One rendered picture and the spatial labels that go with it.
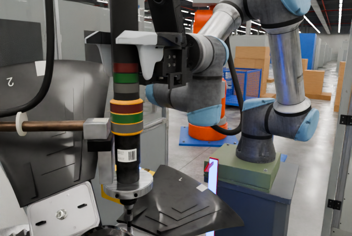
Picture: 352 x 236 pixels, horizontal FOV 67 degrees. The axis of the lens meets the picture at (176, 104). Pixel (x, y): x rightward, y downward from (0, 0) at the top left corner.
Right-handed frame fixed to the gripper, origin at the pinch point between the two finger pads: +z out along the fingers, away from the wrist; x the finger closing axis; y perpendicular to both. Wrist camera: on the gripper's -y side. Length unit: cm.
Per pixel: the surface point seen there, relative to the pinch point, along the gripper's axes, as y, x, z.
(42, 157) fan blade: 17.0, 11.0, 2.3
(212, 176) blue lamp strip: 34, 0, -37
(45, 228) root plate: 24.8, 6.7, 5.5
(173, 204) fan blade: 30.2, -0.7, -15.5
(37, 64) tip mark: 4.5, 19.9, -4.1
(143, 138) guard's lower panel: 55, 70, -104
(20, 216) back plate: 33.7, 25.1, -1.5
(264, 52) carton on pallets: -1, 135, -784
